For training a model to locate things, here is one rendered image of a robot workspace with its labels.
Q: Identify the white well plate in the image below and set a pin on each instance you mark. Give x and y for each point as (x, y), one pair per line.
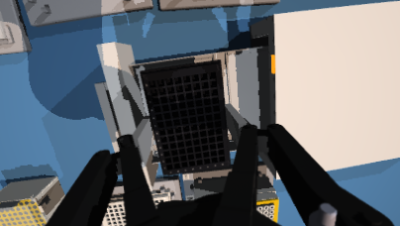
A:
(115, 215)

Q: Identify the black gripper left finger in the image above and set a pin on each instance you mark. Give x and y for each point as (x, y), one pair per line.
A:
(87, 201)

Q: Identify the black multi-well plate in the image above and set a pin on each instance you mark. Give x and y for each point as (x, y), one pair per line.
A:
(195, 115)

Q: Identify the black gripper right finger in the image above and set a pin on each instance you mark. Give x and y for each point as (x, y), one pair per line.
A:
(319, 200)

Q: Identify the blue flat mat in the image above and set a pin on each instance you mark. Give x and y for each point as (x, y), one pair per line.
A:
(51, 121)

